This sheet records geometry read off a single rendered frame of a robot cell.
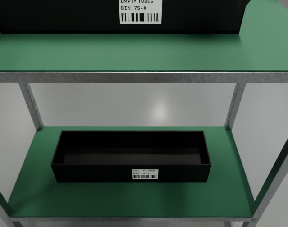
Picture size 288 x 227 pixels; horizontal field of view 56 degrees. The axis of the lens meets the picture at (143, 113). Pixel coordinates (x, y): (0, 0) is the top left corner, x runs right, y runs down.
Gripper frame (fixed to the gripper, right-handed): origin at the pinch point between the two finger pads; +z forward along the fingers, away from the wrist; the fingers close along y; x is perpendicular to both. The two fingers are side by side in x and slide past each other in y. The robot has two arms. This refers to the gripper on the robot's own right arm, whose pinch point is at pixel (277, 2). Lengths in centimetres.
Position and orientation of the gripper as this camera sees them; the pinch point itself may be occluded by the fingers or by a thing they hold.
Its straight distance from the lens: 38.6
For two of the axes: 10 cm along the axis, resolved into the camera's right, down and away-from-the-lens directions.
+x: 0.1, 9.4, -3.5
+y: -10.0, 0.1, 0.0
